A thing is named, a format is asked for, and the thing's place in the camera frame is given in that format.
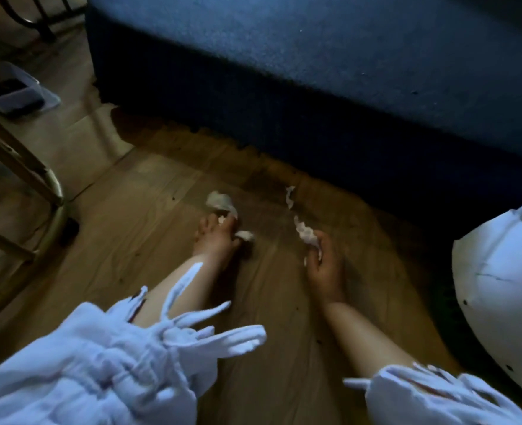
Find metal tube chair frame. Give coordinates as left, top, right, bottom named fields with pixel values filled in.
left=0, top=94, right=81, bottom=267

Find person's right forearm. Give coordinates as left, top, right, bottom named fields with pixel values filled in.
left=323, top=301, right=421, bottom=380

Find large white tissue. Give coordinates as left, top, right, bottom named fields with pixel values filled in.
left=205, top=190, right=239, bottom=220

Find blue upholstered sofa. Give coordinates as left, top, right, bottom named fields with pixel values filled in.
left=85, top=0, right=522, bottom=244

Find person's left hand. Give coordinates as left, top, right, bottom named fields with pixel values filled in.
left=192, top=213, right=244, bottom=267

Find grey plastic tray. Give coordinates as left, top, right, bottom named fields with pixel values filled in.
left=0, top=61, right=62, bottom=117

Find dark metal chair legs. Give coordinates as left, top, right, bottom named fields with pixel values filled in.
left=0, top=0, right=87, bottom=44

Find long white tissue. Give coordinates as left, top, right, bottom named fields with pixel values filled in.
left=293, top=216, right=323, bottom=267

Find person's right hand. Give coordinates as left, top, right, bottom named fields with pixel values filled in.
left=304, top=230, right=347, bottom=306

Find white fringed sleeve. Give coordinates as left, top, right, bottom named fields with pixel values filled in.
left=343, top=362, right=522, bottom=425
left=0, top=262, right=268, bottom=425

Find white bulky bag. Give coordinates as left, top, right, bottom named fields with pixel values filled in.
left=452, top=195, right=522, bottom=405

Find person's left forearm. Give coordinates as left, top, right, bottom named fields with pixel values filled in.
left=130, top=259, right=236, bottom=329

